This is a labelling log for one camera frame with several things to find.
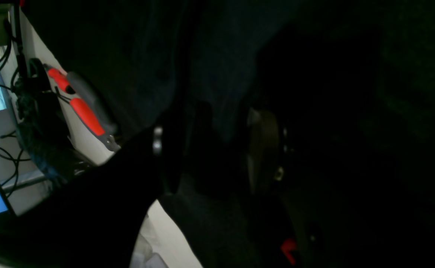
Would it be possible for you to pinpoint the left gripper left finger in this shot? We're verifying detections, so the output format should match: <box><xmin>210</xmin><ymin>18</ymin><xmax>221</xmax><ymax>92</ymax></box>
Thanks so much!
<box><xmin>0</xmin><ymin>108</ymin><xmax>189</xmax><ymax>268</ymax></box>

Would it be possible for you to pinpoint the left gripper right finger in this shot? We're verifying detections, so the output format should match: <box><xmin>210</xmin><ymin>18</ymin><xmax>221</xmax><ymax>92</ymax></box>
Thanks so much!
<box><xmin>245</xmin><ymin>108</ymin><xmax>352</xmax><ymax>268</ymax></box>

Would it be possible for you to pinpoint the dark navy t-shirt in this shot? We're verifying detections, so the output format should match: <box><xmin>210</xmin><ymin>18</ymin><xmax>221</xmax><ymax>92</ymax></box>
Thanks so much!
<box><xmin>23</xmin><ymin>0</ymin><xmax>435</xmax><ymax>268</ymax></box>

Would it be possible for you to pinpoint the orange clamp far left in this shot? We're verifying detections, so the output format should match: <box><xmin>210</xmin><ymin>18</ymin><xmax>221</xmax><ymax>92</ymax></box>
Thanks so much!
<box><xmin>43</xmin><ymin>64</ymin><xmax>121</xmax><ymax>151</ymax></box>

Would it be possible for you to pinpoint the black cable bundle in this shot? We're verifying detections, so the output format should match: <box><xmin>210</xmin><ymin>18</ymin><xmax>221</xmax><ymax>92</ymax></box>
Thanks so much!
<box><xmin>0</xmin><ymin>22</ymin><xmax>91</xmax><ymax>198</ymax></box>

